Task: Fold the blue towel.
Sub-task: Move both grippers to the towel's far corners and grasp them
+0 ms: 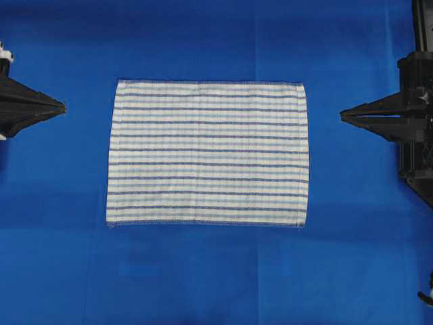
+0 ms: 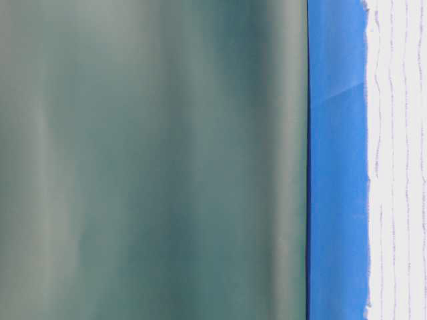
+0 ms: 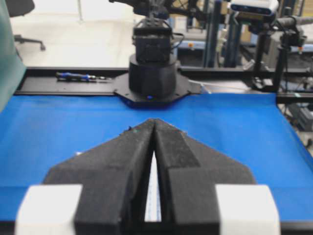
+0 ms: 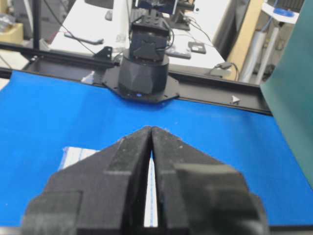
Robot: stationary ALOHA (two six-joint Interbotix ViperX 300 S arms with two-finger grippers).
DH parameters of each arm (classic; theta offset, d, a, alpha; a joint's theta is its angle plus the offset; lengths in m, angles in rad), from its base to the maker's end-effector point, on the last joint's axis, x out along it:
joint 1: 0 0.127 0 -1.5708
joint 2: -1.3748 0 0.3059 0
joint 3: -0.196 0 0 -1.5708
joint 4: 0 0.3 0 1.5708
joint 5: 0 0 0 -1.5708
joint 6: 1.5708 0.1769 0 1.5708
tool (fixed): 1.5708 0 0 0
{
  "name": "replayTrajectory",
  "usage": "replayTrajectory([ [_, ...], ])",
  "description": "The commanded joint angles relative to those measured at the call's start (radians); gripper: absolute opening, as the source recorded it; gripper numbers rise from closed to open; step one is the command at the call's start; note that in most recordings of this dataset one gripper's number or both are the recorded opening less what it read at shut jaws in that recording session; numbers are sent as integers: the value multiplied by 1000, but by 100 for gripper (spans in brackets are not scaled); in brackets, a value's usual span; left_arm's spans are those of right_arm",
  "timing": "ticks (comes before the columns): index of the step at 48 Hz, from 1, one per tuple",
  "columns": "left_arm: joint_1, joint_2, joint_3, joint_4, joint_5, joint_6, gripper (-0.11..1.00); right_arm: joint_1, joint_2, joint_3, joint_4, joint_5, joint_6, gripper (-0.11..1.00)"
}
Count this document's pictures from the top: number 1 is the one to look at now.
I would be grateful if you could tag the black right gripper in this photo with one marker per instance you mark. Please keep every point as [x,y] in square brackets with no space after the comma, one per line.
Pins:
[416,98]

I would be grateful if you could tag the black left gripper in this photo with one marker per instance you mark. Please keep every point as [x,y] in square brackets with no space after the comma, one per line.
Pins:
[15,94]

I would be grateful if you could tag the blue white striped towel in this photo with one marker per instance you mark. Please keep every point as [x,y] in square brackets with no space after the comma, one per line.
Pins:
[208,152]

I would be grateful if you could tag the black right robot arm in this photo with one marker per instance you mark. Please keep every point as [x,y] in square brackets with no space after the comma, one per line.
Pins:
[422,21]

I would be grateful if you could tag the blue tablecloth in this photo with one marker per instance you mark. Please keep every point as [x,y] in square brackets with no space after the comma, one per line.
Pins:
[366,249]

